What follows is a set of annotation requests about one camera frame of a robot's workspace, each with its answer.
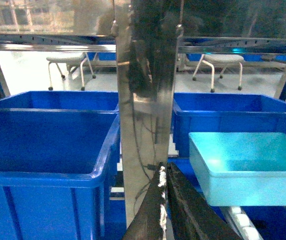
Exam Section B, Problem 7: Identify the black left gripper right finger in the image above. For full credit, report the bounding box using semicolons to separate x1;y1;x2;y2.
166;162;241;240

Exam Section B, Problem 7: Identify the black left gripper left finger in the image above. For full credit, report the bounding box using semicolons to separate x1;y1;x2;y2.
122;162;168;240

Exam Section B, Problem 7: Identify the light teal plastic bin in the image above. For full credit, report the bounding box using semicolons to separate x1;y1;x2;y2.
188;132;286;207

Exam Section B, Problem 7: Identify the blue bin behind teal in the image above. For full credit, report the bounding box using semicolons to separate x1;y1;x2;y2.
172;92;286;158

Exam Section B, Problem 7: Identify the large blue bin near left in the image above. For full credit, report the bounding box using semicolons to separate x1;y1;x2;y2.
0;91;120;240

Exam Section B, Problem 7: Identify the white stool right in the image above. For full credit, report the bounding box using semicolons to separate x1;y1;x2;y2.
191;53;245;93

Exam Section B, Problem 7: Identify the white stool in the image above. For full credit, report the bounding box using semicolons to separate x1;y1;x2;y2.
191;53;245;93
46;52;97;91

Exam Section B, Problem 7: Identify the white stool left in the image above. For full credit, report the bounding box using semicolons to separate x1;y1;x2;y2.
46;52;97;91

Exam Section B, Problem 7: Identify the steel shelf upright post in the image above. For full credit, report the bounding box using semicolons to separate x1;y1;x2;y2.
116;21;178;225

